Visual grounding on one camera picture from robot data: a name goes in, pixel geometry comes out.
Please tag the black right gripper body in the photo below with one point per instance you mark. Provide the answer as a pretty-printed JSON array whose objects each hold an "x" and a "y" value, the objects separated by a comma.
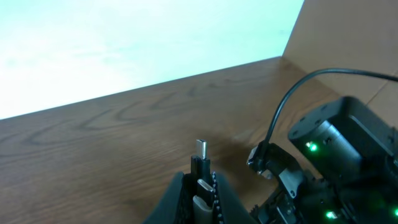
[{"x": 283, "y": 205}]

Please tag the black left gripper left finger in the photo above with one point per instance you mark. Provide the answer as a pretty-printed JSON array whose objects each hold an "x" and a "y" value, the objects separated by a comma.
[{"x": 166, "y": 210}]

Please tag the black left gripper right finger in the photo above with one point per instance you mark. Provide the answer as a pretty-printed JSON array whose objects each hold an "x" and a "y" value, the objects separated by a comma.
[{"x": 228, "y": 208}]

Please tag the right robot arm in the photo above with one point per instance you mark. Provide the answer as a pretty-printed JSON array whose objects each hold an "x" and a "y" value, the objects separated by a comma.
[{"x": 355, "y": 153}]

